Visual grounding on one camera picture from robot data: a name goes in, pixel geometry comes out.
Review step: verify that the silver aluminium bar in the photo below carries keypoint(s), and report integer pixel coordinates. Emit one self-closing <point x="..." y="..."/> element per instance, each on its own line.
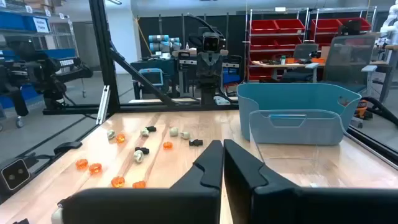
<point x="103" y="104"/>

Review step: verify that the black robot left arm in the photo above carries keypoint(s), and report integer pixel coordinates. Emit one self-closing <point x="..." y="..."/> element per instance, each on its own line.
<point x="207" y="95"/>

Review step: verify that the red storage bin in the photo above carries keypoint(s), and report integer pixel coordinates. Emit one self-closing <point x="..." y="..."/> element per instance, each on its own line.
<point x="263" y="43"/>
<point x="288" y="42"/>
<point x="289" y="25"/>
<point x="263" y="26"/>
<point x="354" y="23"/>
<point x="326" y="25"/>

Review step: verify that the dark office chair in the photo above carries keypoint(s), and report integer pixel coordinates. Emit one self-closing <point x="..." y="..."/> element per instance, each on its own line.
<point x="305" y="51"/>

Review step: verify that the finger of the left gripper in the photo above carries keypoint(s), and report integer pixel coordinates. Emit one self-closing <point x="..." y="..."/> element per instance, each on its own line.
<point x="204" y="67"/>
<point x="214" y="67"/>

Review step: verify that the teal plastic bin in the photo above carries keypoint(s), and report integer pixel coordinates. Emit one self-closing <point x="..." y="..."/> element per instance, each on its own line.
<point x="295" y="96"/>

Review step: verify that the grey mesh office chair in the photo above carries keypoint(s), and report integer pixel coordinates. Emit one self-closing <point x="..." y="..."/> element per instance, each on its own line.
<point x="348" y="59"/>

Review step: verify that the metal shelf rack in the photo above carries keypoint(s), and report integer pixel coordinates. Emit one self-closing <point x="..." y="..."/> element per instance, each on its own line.
<point x="314" y="12"/>
<point x="248" y="46"/>

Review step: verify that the orange black floor tool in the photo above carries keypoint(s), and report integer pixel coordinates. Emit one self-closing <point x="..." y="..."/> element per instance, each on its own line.
<point x="362" y="109"/>

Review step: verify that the wooden desk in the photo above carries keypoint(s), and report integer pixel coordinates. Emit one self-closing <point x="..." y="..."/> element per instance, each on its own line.
<point x="280" y="65"/>

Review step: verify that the blue labelled storage bin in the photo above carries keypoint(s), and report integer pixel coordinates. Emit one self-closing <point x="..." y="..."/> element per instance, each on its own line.
<point x="37" y="24"/>

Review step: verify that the blue-rimmed teach pendant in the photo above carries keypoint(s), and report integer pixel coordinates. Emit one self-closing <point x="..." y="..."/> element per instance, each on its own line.
<point x="151" y="77"/>

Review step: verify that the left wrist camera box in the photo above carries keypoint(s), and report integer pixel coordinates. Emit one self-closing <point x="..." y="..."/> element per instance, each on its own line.
<point x="211" y="42"/>

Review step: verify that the clear plastic bin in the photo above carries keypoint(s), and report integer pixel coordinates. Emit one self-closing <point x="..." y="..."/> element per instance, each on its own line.
<point x="295" y="130"/>

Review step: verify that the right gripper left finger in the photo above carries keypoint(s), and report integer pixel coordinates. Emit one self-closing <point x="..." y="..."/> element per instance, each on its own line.
<point x="140" y="205"/>

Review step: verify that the grey blue collaborative robot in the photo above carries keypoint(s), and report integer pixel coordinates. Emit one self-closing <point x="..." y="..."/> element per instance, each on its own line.
<point x="161" y="43"/>

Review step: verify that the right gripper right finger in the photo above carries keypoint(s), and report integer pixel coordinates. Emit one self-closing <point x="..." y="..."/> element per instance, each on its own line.
<point x="311" y="205"/>

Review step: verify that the white robot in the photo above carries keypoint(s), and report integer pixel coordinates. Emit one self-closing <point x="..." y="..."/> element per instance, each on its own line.
<point x="390" y="21"/>

